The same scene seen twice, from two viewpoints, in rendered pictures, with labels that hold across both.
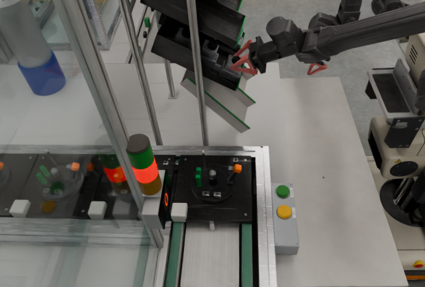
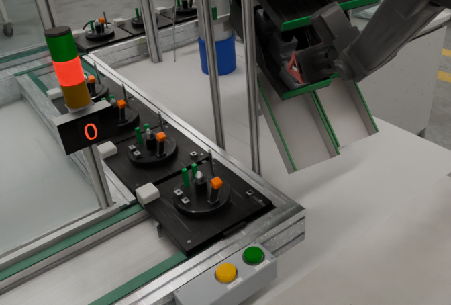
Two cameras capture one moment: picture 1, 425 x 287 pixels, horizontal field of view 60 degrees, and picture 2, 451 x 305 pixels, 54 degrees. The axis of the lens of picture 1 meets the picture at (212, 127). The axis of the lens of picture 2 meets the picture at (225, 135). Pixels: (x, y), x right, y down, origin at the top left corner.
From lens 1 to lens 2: 75 cm
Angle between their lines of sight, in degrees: 41
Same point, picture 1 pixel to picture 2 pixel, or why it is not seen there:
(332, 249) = not seen: outside the picture
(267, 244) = (171, 285)
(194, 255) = (121, 243)
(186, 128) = (272, 156)
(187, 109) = not seen: hidden behind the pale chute
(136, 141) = (58, 29)
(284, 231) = (200, 288)
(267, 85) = (419, 172)
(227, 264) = (129, 275)
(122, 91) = not seen: hidden behind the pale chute
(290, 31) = (327, 19)
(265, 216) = (207, 263)
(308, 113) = (434, 232)
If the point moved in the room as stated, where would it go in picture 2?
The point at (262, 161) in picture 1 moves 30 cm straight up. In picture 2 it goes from (279, 218) to (277, 103)
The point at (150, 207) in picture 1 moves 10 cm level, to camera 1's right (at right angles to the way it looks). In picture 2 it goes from (61, 119) to (84, 136)
